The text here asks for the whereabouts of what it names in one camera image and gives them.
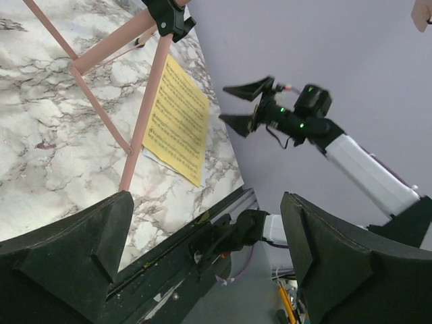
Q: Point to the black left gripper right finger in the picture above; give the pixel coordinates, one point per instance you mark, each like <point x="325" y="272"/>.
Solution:
<point x="347" y="274"/>

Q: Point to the pink perforated music stand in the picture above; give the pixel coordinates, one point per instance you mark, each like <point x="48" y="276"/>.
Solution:
<point x="166" y="17"/>

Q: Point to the yellow sheet music page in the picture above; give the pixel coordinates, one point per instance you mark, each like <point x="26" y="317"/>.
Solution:
<point x="176" y="132"/>

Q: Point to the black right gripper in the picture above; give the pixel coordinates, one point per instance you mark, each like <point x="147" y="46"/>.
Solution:
<point x="267" y="112"/>

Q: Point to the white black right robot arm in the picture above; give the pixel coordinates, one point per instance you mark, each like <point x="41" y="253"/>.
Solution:
<point x="302" y="116"/>

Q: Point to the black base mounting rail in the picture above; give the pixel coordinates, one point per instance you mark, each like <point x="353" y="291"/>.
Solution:
<point x="164" y="284"/>

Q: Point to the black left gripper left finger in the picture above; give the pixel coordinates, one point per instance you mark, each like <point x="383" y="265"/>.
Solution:
<point x="61" y="272"/>

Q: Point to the white paper sheet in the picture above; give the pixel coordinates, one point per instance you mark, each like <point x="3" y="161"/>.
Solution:
<point x="152" y="156"/>

